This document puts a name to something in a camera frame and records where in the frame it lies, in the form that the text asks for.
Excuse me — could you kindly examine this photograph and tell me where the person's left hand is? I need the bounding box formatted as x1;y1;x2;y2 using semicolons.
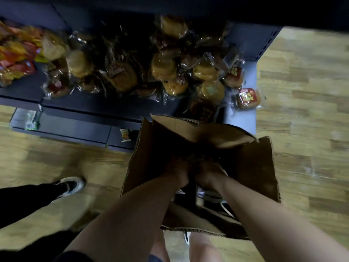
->
163;158;191;188

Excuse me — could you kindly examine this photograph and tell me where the person's right hand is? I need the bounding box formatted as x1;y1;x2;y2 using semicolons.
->
195;160;229;191

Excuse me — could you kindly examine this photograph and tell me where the pile of white snacks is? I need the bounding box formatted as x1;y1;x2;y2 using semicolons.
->
174;185;235;216

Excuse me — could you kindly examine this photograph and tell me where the brown cardboard box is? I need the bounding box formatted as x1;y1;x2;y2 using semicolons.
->
120;114;282;241

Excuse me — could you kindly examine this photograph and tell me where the dark blue metal shelf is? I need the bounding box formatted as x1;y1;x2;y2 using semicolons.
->
0;0;349;154

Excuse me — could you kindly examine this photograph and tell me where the person's right forearm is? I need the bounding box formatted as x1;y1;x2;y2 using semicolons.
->
210;176;349;262

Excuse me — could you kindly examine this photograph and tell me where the person's left forearm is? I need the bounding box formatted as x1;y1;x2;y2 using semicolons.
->
61;171;189;262

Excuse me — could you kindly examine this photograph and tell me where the person's right leg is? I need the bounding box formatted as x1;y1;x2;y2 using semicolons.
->
188;233;221;262

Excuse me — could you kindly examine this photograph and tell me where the person's leg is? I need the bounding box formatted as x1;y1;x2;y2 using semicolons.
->
188;233;221;262
151;229;171;262

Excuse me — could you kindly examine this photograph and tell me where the person's left leg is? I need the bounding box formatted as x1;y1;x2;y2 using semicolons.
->
151;229;171;262

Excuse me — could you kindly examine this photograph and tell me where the red label pastry packet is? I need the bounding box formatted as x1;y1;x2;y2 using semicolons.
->
234;87;262;110

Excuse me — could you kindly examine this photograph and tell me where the pile of wrapped buns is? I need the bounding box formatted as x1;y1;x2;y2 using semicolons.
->
41;15;245;123

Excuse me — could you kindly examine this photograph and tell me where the dark shirt sleeve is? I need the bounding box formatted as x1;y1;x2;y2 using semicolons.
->
53;250;95;262

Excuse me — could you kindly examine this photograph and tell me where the pile of red orange packets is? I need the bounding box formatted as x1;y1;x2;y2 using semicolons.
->
0;20;48;88

